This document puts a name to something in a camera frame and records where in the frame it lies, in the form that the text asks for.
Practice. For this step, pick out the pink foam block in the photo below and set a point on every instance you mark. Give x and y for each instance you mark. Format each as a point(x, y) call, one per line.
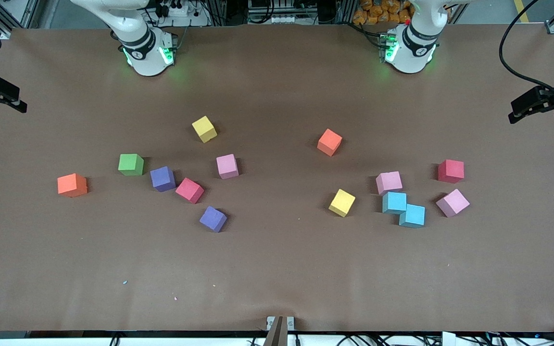
point(227, 166)
point(389, 182)
point(452, 202)

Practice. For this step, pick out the yellow foam block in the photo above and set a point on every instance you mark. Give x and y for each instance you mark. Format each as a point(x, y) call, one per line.
point(342, 202)
point(204, 129)

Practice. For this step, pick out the orange foam block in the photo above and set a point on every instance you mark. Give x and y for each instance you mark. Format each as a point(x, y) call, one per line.
point(329, 142)
point(72, 185)

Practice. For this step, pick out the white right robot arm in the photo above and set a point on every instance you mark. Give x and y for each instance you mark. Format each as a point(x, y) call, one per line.
point(147, 57)

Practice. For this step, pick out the red foam block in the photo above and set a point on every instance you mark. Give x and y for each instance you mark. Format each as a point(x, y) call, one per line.
point(189, 190)
point(450, 171)

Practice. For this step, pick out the green foam block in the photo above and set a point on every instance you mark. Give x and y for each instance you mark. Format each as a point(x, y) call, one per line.
point(131, 164)

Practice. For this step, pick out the blue foam block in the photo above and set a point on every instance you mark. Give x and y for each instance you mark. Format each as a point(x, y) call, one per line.
point(393, 202)
point(412, 216)

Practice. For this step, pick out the purple foam block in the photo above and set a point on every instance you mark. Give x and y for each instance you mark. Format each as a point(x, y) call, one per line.
point(162, 179)
point(213, 218)

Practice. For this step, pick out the pile of orange objects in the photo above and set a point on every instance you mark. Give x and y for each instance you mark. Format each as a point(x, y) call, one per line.
point(368, 14)

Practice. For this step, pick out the white socket strip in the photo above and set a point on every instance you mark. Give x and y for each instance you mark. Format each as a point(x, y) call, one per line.
point(284, 19)

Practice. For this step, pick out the brown paper table cover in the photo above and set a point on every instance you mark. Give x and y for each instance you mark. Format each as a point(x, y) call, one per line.
point(277, 269)

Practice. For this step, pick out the metal mount bracket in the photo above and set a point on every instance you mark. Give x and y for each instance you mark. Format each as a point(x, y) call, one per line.
point(280, 329)

